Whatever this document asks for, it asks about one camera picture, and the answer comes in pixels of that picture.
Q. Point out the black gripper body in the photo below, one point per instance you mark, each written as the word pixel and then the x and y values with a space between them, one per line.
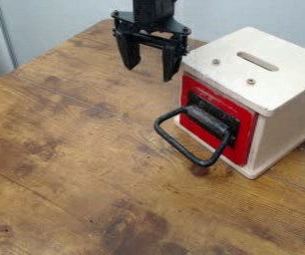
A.
pixel 150 25

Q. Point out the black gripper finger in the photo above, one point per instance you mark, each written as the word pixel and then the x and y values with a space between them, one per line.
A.
pixel 130 53
pixel 171 59

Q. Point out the white wooden drawer cabinet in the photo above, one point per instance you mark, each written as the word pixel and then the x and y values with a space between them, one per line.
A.
pixel 249 73

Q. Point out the red wooden drawer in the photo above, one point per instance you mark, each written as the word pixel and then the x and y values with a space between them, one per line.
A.
pixel 217 119

